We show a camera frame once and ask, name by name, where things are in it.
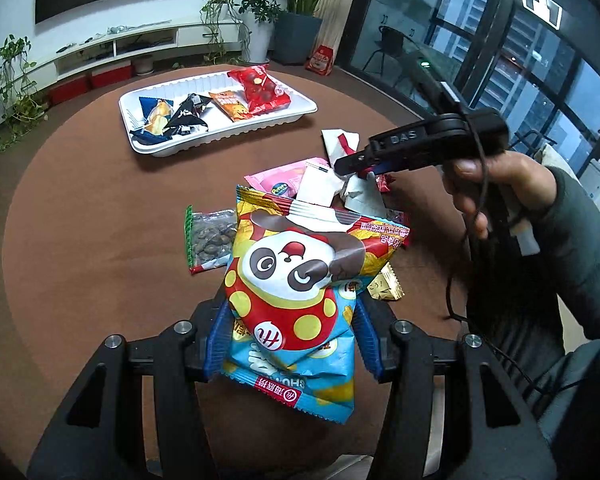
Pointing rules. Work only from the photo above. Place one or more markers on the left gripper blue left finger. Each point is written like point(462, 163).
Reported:
point(219, 340)

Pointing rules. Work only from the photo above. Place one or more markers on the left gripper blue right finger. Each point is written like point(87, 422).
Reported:
point(367, 329)

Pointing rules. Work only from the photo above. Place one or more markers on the gold foil snack packet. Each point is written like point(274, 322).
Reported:
point(386, 286)

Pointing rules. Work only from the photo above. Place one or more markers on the panda cartoon snack bag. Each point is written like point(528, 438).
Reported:
point(293, 285)

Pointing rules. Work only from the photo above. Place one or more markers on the green edged seed packet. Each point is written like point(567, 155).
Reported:
point(209, 238)

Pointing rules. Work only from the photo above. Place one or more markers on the white red snack bag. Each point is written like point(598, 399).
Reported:
point(359, 192)

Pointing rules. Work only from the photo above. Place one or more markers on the person right hand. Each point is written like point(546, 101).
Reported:
point(533, 185)

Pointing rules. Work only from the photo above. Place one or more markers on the red gift bag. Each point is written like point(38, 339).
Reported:
point(321, 61)

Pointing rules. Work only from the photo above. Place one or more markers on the white plastic tray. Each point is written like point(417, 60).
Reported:
point(220, 126)

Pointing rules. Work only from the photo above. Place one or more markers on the pink snack packet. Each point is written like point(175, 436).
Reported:
point(283, 180)

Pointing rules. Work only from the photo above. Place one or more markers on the large plant dark pot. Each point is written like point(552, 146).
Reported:
point(295, 31)

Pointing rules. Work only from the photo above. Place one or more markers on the red chocolate ball bag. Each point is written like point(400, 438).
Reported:
point(262, 93)

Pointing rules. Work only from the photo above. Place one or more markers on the black triangular snack packet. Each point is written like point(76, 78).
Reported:
point(188, 117)

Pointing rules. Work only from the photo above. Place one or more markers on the orange chip packet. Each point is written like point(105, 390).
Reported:
point(231, 105)

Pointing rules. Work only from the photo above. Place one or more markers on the person dark grey sleeve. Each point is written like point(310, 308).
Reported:
point(543, 313)

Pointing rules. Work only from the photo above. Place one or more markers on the blue yellow snack packet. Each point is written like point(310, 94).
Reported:
point(156, 113)

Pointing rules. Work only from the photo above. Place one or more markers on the trailing plant white pot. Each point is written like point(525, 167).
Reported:
point(255, 22)

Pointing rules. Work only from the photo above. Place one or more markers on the white tv console shelf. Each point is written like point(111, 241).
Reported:
point(160, 40)

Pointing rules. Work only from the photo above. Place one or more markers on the red storage box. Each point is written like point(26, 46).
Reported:
point(112, 73)
point(68, 89)

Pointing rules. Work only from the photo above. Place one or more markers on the left side trailing plant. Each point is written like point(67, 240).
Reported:
point(22, 110)

